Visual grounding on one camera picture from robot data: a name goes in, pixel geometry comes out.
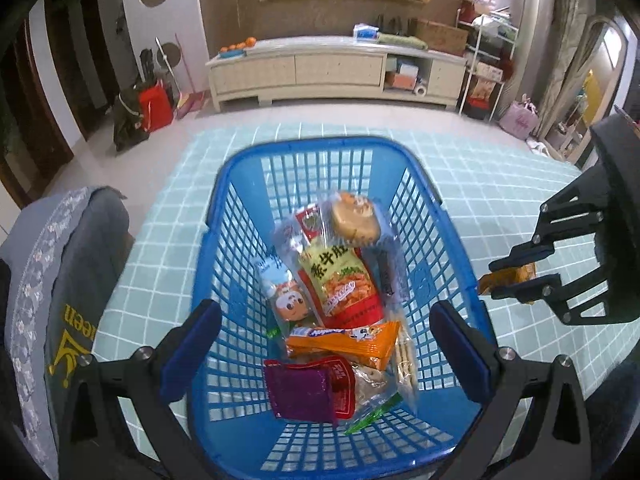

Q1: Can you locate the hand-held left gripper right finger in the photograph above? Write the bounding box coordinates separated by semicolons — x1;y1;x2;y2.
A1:
429;300;598;480

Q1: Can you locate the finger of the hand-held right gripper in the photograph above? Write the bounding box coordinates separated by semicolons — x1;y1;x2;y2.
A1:
486;272;613;326
490;167;608;273

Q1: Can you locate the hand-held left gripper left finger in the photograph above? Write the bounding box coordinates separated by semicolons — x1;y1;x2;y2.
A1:
62;299;223;480

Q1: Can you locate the clear packet green label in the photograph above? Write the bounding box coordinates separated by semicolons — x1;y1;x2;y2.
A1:
345;362;406;436

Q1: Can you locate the light blue cartoon packet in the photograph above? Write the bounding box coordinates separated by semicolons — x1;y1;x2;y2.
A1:
255;255;323;333

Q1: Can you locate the purple snack packet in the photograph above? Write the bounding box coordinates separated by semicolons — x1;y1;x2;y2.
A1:
263;355;357;423

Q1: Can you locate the orange cartoon snack packet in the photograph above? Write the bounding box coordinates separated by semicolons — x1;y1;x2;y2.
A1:
286;321;401;372

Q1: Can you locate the red snack packet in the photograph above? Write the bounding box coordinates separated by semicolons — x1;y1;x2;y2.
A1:
274;204;396;328

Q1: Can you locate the round cake packet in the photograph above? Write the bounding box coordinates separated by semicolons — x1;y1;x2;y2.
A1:
325;190;388;250

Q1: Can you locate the blue plastic basket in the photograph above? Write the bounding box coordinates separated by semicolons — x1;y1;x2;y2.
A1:
189;135;497;480

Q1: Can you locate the teal checked tablecloth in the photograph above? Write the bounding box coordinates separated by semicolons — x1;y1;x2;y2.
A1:
92;125;640;480

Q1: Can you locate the pink bag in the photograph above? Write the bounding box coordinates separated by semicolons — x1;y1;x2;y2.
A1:
500;95;541;140

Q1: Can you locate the arched standing mirror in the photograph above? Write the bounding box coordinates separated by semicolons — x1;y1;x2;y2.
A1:
557;15;628;163

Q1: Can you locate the grey covered chair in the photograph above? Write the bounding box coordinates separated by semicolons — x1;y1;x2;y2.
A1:
0;186;132;480

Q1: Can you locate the orange printed box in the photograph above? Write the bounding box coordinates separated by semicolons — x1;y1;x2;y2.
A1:
470;77;496;103

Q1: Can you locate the patterned curtain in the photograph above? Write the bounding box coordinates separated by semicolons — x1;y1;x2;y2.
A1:
537;0;596;141

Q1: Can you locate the standing air conditioner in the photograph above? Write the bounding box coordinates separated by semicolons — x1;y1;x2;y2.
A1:
517;0;561;106

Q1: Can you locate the white shelf rack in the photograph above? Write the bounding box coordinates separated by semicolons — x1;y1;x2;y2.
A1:
457;10;521;123

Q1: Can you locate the brown cardboard box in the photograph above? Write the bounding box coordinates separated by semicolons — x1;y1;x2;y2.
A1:
415;19;470;56

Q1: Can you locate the black bag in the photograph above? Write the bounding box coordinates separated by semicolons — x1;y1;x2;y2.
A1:
111;87;151;152

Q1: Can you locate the green folded cloth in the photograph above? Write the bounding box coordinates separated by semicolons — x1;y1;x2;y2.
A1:
376;32;430;51

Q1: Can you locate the pink broom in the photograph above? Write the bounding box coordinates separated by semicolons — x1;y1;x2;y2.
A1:
172;32;205;120

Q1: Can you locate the red bag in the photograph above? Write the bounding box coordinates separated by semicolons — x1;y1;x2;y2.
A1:
137;80;175;133

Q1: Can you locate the row of dark bottles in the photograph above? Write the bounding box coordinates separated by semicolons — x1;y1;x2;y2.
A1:
375;14;418;36

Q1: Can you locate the cream TV cabinet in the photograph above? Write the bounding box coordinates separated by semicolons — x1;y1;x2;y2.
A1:
206;36;468;113

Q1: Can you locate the black upright case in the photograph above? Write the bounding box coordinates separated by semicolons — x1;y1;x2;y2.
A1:
139;47;158;83

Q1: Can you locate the white mop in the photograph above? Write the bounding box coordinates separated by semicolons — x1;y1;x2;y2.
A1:
155;35;178;106

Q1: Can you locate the dark wooden door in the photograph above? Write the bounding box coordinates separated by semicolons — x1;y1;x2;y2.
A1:
42;0;123;141
0;20;73;206

